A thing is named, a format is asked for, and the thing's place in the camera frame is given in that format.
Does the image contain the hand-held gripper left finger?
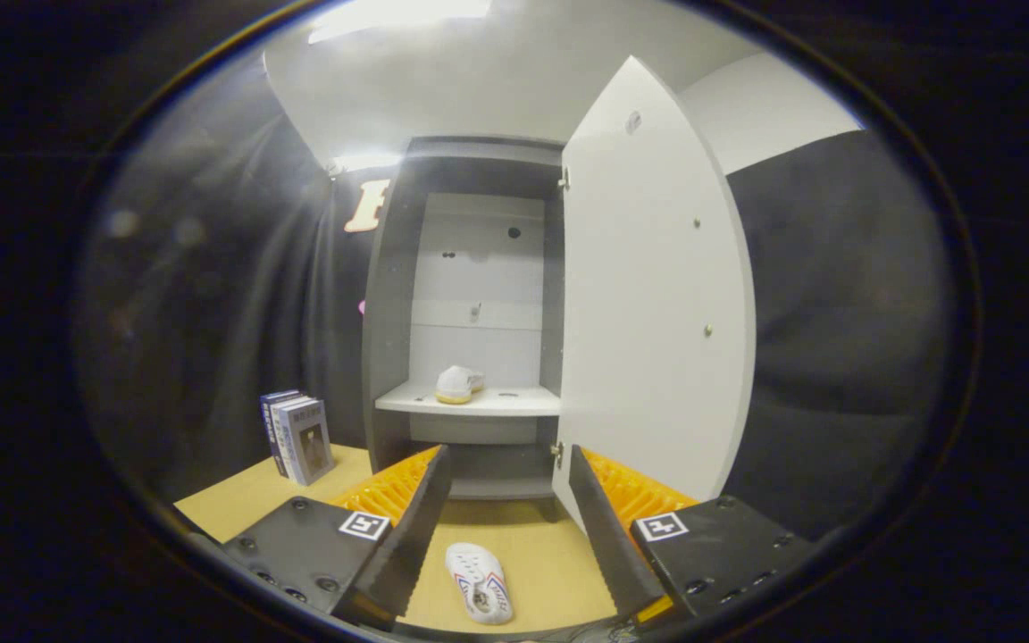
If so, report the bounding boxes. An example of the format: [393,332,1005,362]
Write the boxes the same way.
[224,444,453,630]

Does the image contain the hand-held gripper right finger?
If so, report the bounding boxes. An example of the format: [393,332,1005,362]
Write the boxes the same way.
[568,444,819,626]

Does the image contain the white canvas shoe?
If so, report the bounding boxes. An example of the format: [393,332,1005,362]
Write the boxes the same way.
[445,542,514,625]
[435,365,486,405]

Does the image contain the grey shoe cabinet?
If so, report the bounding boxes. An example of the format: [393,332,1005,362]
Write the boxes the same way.
[361,136,569,501]

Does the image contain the black backdrop cloth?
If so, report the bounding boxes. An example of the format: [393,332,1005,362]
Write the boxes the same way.
[77,54,953,537]

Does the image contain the ceiling light panel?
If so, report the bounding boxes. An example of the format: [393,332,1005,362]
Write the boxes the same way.
[307,0,493,44]

